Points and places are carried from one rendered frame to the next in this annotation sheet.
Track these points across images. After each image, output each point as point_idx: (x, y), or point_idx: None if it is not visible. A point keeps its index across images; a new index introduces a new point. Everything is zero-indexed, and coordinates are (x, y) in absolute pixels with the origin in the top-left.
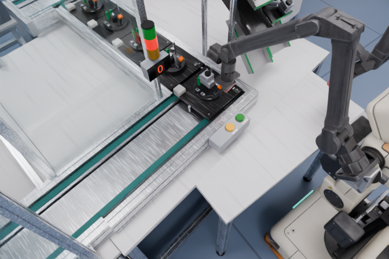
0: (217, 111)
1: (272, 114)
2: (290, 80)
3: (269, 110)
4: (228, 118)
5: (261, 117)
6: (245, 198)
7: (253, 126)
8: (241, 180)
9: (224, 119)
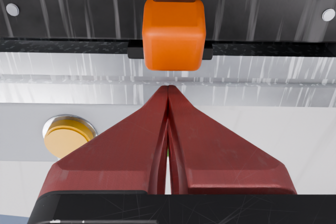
0: (77, 36)
1: (304, 124)
2: None
3: (316, 107)
4: (105, 103)
5: (266, 107)
6: (5, 204)
7: (209, 107)
8: (29, 178)
9: (82, 89)
